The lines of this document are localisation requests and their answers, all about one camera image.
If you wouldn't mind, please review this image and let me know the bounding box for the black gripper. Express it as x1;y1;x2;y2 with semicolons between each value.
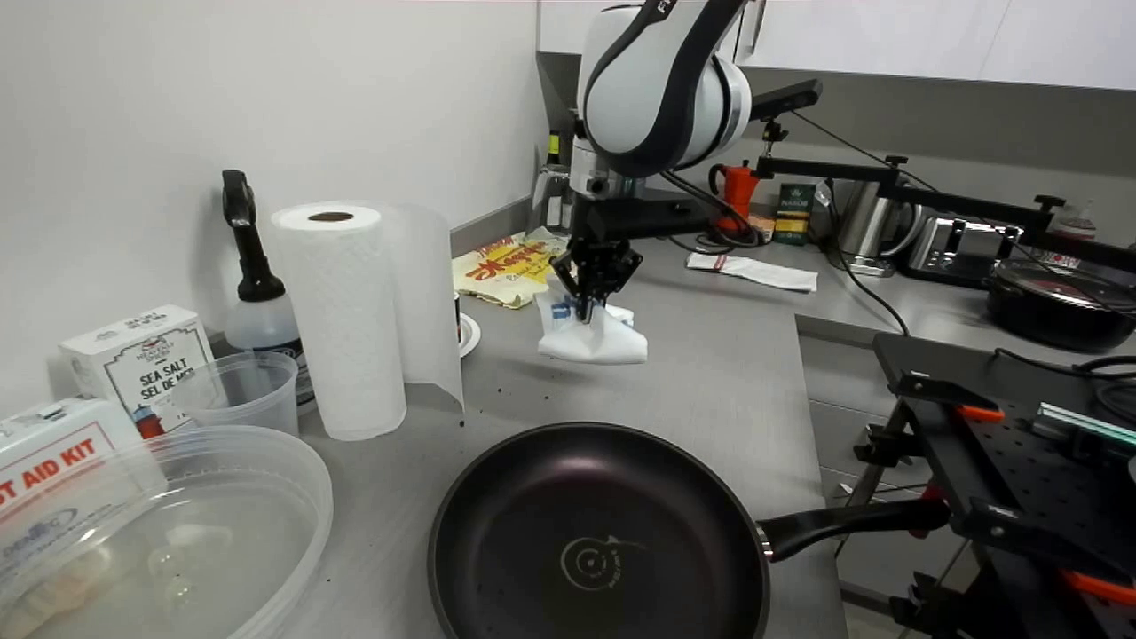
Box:
555;199;710;324

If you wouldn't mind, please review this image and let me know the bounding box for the white blue-striped dish cloth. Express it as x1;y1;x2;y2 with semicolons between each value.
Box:
537;296;651;361

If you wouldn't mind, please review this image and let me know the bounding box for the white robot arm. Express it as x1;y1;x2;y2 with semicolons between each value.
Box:
555;0;751;320

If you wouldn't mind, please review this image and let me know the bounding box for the black frying pan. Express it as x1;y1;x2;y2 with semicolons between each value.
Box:
429;423;951;639

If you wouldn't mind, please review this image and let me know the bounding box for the yellow printed bag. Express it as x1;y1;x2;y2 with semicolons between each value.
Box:
451;229;568;310

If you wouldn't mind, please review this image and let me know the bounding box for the white folded paper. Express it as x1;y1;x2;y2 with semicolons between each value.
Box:
686;253;815;296

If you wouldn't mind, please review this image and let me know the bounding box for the red kettle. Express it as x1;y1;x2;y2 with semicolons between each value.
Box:
710;162;756;239

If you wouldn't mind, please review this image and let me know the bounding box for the white paper towel roll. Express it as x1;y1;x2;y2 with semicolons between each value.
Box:
274;201;466;440

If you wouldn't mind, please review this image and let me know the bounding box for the small clear plastic container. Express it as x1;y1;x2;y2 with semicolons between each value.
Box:
200;352;299;432

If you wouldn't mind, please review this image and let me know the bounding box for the silver toaster appliance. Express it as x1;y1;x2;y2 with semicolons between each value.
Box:
840;190;1027;289

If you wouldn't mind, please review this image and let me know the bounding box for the white sea salt box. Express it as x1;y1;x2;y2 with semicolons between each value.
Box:
59;307;214;436

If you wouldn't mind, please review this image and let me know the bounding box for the clear plastic bowl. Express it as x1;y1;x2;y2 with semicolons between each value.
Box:
0;425;334;639

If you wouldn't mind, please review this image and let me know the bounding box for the black perforated mounting table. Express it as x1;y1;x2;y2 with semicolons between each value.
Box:
860;337;1136;639

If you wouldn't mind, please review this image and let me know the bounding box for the black round pot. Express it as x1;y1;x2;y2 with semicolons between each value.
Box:
986;259;1136;354

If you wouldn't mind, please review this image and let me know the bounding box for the first aid kit box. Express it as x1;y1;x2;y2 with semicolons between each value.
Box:
0;399;168;565

